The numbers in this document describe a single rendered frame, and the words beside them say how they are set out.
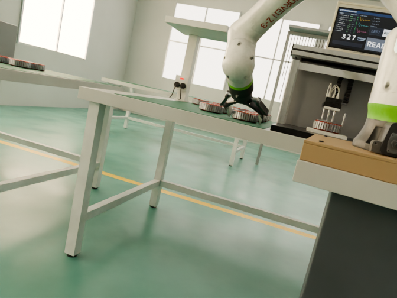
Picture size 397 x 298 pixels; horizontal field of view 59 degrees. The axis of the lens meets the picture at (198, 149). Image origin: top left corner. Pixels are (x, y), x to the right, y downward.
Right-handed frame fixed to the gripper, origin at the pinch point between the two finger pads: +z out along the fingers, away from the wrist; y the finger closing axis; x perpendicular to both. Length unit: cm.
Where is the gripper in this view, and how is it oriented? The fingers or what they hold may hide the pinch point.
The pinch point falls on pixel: (244, 116)
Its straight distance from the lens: 152.3
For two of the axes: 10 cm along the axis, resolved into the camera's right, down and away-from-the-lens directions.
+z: 1.8, 4.2, 8.9
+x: -3.5, 8.7, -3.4
